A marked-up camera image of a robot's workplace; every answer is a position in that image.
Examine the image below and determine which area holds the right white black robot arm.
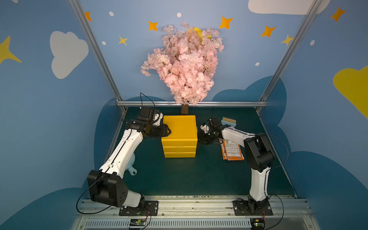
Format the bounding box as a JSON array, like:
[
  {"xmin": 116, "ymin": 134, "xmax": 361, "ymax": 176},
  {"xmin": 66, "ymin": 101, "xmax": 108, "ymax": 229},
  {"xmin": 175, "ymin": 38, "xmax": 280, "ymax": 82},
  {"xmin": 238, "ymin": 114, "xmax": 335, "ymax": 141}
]
[{"xmin": 198, "ymin": 125, "xmax": 276, "ymax": 209}]

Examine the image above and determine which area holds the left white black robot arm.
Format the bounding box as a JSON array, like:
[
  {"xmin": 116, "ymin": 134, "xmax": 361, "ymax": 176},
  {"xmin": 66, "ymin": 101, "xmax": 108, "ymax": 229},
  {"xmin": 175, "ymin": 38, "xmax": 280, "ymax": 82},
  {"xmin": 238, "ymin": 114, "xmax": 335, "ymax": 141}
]
[{"xmin": 87, "ymin": 117, "xmax": 171, "ymax": 209}]

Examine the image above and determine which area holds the right circuit board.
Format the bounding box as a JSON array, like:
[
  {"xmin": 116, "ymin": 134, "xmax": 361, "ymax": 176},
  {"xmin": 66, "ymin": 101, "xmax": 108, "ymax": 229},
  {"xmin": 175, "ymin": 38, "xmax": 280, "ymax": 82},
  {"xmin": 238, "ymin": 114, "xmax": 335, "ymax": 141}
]
[{"xmin": 250, "ymin": 218, "xmax": 265, "ymax": 230}]

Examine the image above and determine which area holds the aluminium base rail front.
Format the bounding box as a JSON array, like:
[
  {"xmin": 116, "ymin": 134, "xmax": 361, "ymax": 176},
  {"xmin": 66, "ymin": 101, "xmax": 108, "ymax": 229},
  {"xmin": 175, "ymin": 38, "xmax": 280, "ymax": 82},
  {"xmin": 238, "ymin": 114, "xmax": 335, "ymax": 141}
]
[{"xmin": 72, "ymin": 195, "xmax": 320, "ymax": 230}]

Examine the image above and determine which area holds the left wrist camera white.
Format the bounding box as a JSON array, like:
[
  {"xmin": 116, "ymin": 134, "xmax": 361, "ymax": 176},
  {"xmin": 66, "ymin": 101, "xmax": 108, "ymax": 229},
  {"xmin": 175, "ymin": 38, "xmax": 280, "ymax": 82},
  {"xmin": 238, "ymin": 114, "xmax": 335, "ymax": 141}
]
[{"xmin": 151, "ymin": 109, "xmax": 163, "ymax": 126}]

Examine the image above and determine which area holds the aluminium frame rail back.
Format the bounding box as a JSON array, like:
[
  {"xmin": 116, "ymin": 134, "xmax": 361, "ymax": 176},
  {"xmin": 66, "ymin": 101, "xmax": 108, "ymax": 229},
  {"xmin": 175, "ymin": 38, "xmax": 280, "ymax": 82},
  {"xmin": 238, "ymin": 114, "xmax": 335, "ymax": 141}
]
[{"xmin": 116, "ymin": 100, "xmax": 267, "ymax": 108}]

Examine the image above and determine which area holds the yellow drawer cabinet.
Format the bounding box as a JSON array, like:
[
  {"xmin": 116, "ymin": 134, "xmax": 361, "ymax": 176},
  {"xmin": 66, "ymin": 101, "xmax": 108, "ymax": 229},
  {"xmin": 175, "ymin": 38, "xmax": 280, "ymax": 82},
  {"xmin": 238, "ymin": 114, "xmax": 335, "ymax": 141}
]
[{"xmin": 162, "ymin": 115, "xmax": 197, "ymax": 158}]

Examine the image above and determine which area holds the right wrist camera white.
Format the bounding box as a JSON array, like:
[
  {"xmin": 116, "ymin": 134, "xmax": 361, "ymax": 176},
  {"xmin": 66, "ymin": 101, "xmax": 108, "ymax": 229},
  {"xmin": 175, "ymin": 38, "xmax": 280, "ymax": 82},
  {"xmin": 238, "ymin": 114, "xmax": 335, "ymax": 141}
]
[{"xmin": 200, "ymin": 123, "xmax": 210, "ymax": 133}]

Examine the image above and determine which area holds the orange flower seed bag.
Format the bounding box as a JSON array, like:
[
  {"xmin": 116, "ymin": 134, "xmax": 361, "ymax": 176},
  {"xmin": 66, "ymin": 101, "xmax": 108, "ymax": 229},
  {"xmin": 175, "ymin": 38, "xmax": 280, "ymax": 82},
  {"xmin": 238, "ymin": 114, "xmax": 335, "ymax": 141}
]
[{"xmin": 219, "ymin": 138, "xmax": 228, "ymax": 160}]

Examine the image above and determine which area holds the light blue hand brush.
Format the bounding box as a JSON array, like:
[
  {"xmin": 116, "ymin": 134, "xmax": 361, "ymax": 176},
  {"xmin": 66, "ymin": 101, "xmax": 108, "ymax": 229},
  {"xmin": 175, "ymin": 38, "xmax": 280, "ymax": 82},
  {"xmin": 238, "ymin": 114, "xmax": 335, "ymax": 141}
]
[{"xmin": 221, "ymin": 117, "xmax": 236, "ymax": 127}]

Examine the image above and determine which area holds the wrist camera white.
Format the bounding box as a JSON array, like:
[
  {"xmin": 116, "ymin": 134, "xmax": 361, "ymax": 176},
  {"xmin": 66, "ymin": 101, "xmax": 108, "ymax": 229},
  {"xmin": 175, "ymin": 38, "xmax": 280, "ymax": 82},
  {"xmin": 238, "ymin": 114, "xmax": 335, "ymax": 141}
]
[
  {"xmin": 151, "ymin": 109, "xmax": 163, "ymax": 126},
  {"xmin": 200, "ymin": 123, "xmax": 210, "ymax": 133}
]

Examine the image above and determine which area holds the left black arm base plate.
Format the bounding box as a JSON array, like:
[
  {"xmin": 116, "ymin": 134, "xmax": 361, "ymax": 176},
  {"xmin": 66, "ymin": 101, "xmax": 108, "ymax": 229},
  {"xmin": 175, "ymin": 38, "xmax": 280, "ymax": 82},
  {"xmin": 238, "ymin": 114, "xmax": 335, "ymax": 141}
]
[{"xmin": 119, "ymin": 200, "xmax": 159, "ymax": 217}]

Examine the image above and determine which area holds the left circuit board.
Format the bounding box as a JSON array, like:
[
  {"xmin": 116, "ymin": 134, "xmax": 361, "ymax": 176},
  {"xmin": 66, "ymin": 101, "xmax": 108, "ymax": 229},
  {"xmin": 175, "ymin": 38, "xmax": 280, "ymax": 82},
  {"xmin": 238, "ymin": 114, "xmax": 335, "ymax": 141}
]
[{"xmin": 129, "ymin": 219, "xmax": 147, "ymax": 228}]

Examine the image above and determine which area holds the circuit board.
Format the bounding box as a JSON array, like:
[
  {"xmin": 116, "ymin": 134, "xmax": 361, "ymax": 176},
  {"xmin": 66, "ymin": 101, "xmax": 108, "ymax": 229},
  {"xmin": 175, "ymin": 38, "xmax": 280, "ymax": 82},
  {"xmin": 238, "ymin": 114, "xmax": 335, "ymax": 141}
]
[
  {"xmin": 250, "ymin": 218, "xmax": 265, "ymax": 230},
  {"xmin": 129, "ymin": 219, "xmax": 147, "ymax": 228}
]

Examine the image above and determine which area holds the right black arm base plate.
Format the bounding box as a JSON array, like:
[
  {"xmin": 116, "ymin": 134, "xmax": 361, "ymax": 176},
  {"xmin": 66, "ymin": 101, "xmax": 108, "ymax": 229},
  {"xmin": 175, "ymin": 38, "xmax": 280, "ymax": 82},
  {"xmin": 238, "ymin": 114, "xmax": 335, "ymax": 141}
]
[{"xmin": 232, "ymin": 198, "xmax": 273, "ymax": 216}]

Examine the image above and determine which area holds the pink blossom artificial tree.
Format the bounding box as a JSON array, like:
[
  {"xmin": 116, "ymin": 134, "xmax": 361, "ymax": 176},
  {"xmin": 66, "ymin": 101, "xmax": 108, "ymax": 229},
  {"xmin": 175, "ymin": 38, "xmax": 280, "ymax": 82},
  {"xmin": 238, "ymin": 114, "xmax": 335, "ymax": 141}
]
[{"xmin": 141, "ymin": 22, "xmax": 224, "ymax": 115}]

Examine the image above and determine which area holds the light blue dustpan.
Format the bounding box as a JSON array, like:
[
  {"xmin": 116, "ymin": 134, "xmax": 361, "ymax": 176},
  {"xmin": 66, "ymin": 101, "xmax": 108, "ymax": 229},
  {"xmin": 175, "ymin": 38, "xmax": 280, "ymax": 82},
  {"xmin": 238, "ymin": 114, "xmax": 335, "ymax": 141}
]
[{"xmin": 126, "ymin": 153, "xmax": 137, "ymax": 176}]

